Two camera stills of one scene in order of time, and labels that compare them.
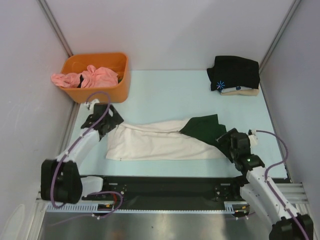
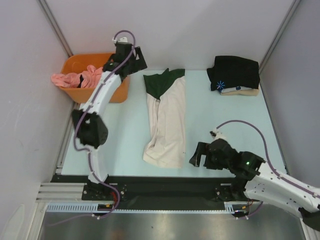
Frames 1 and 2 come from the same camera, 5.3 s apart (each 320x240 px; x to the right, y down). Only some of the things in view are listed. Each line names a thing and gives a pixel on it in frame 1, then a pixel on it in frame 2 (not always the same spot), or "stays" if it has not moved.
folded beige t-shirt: (243, 91) stays
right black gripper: (227, 139) -> (208, 155)
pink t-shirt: (91, 76) stays
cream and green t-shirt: (193, 138) -> (166, 98)
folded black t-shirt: (231, 71) stays
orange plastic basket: (116, 62) stays
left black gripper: (115, 120) -> (139, 64)
